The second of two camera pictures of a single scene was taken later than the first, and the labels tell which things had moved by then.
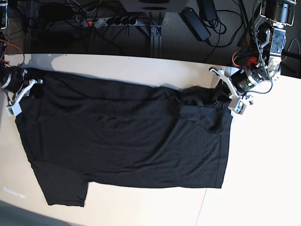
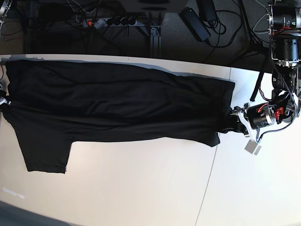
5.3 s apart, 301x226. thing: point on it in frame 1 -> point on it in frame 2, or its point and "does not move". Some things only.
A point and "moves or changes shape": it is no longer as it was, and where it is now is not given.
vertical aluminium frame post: (155, 40) does not move
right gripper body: (243, 80) -> (260, 115)
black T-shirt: (76, 131) moves or changes shape
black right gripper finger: (223, 93) -> (241, 128)
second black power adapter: (207, 11) does not move
